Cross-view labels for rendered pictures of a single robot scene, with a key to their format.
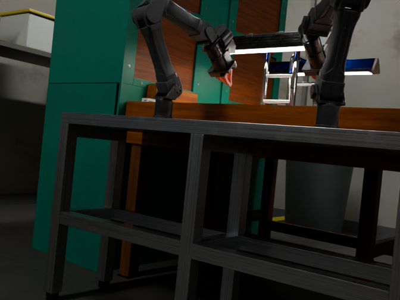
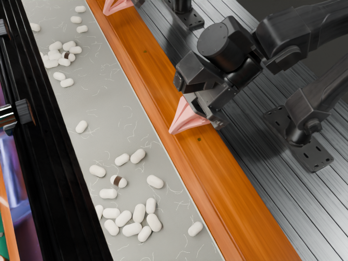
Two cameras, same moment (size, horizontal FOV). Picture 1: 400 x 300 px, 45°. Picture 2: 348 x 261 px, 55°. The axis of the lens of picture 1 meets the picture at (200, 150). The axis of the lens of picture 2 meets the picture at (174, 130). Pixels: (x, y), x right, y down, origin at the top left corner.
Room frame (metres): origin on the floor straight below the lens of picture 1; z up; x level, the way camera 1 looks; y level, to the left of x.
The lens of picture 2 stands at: (2.28, 0.07, 1.39)
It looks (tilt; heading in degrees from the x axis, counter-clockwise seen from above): 55 degrees down; 206
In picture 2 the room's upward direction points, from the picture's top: straight up
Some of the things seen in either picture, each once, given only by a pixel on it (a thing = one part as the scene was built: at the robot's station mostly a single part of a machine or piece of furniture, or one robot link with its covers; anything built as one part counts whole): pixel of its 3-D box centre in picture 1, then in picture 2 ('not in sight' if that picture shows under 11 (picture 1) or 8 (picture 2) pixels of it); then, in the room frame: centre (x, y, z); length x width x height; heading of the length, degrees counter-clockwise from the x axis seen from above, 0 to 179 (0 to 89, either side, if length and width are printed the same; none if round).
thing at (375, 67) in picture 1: (318, 66); not in sight; (2.55, -0.58, 1.08); 0.62 x 0.08 x 0.07; 52
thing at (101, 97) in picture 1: (169, 174); not in sight; (2.82, 0.16, 0.42); 1.36 x 0.55 x 0.84; 142
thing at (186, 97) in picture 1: (173, 96); not in sight; (2.34, 0.15, 0.83); 0.30 x 0.06 x 0.07; 142
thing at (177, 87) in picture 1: (166, 92); (306, 114); (1.72, 0.14, 0.77); 0.09 x 0.06 x 0.06; 40
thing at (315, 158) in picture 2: (163, 110); (301, 129); (1.71, 0.14, 0.71); 0.20 x 0.07 x 0.08; 55
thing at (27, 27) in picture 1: (40, 37); not in sight; (3.38, 1.18, 1.24); 0.46 x 0.38 x 0.25; 145
